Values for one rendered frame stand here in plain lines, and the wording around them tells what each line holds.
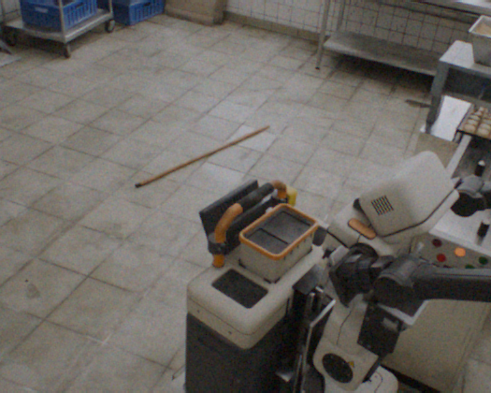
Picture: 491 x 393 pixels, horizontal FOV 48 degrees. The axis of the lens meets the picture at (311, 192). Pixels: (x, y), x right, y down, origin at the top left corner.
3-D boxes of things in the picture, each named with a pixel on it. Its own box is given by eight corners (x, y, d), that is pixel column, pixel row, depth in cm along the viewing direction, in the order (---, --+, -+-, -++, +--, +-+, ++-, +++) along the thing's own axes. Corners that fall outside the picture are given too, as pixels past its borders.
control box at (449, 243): (420, 256, 197) (430, 226, 189) (485, 283, 190) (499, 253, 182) (417, 262, 194) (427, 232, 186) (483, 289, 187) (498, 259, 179)
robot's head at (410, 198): (350, 198, 129) (398, 177, 119) (389, 165, 145) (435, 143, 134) (380, 249, 131) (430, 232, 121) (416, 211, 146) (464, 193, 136)
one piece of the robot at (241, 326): (178, 412, 192) (179, 228, 144) (271, 321, 231) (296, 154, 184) (252, 470, 179) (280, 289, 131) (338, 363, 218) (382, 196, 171)
